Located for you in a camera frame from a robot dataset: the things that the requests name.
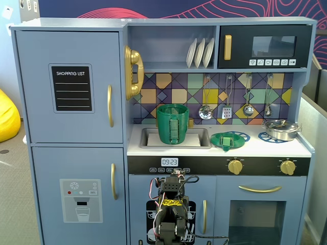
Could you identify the metal skimmer utensil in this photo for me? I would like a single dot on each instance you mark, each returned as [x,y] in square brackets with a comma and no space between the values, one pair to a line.
[206,112]

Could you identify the white toy plate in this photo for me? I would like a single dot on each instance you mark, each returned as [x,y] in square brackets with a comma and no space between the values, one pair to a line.
[209,52]
[191,54]
[199,53]

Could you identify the metal spoon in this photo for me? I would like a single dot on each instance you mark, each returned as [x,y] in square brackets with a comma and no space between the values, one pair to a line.
[267,111]

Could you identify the light grey desk partition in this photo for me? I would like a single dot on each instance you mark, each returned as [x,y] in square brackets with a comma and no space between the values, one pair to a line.
[316,153]

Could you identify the gold toy faucet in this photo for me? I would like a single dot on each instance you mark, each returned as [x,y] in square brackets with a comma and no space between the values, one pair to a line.
[191,123]

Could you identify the green round lid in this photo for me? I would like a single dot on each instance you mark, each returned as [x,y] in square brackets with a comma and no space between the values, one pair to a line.
[237,141]

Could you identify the tall blue fridge door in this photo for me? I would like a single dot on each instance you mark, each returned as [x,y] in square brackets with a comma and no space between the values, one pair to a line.
[33,114]

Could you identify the grey water dispenser panel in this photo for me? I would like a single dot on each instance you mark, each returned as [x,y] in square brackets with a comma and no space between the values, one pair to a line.
[81,201]

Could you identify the gold toy telephone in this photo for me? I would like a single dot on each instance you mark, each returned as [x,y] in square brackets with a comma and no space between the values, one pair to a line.
[135,58]

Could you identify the steel pot with lid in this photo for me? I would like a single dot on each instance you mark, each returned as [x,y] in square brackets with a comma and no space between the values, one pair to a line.
[281,132]

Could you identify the grey toy sink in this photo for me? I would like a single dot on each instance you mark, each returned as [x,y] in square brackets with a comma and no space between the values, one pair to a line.
[204,135]

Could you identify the yellow bean bag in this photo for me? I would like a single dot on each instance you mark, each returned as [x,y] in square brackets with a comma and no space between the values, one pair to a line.
[7,120]

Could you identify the black shopping list board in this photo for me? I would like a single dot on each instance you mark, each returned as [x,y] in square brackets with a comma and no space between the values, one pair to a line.
[71,88]

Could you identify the blue dishwasher door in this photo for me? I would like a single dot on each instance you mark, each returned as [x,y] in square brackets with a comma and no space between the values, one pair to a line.
[138,189]

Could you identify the black oven control panel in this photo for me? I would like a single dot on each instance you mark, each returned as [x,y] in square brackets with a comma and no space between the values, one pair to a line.
[204,166]

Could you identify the blue toy kitchen unit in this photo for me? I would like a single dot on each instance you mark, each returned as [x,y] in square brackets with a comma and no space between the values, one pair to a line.
[76,24]

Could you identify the blue oven door with window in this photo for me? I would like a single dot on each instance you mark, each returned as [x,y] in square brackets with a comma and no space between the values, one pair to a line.
[222,194]

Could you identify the black toy microwave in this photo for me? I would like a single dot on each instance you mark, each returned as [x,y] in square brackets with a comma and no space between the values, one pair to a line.
[240,33]

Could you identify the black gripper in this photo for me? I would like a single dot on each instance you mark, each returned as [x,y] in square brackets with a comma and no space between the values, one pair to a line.
[176,176]

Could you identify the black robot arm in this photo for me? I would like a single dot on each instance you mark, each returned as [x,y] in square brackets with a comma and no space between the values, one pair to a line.
[173,186]

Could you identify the gold stove knob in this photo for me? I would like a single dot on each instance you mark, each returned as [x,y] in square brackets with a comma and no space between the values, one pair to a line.
[288,167]
[235,167]

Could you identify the metal ladle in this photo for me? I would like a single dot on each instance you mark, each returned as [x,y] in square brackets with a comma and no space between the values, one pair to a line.
[248,110]

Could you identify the blue freezer door with dispenser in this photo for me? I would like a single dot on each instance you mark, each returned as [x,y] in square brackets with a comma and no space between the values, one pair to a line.
[46,166]

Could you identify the metal slotted spatula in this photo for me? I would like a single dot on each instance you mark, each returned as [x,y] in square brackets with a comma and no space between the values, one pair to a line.
[227,112]

